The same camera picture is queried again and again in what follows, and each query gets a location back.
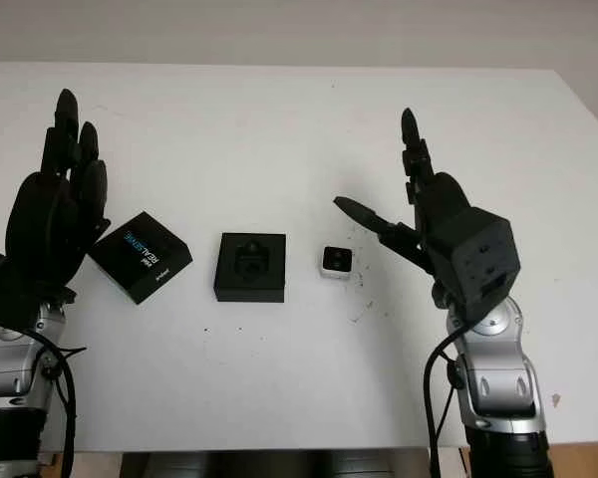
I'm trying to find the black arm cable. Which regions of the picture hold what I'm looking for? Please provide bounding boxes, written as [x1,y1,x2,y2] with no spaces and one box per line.
[425,318,472,478]
[29,328,89,478]

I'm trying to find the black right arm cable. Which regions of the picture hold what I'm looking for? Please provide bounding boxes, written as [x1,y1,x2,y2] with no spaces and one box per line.
[425,318,472,478]

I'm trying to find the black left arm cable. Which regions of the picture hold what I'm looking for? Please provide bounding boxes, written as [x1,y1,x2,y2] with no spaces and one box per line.
[29,328,89,478]

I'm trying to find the black RealSense box lid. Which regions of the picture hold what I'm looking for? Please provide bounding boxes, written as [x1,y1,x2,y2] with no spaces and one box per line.
[87,211,195,306]

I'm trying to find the black box base with insert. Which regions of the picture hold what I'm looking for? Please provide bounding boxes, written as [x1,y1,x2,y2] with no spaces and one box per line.
[211,231,287,304]

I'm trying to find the dark grey robot torso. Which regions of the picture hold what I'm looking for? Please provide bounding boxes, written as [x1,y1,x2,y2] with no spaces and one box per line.
[122,450,433,478]

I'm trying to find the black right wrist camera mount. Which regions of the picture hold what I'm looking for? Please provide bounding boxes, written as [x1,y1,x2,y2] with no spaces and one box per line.
[446,203,522,321]

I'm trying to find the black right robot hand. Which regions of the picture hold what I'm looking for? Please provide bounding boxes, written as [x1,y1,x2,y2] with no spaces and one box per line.
[332,107,474,308]

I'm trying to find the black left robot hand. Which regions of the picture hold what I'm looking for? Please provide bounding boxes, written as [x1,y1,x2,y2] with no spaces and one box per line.
[4,88,112,303]

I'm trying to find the small silver depth camera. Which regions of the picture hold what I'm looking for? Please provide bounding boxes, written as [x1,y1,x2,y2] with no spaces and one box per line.
[320,244,353,279]

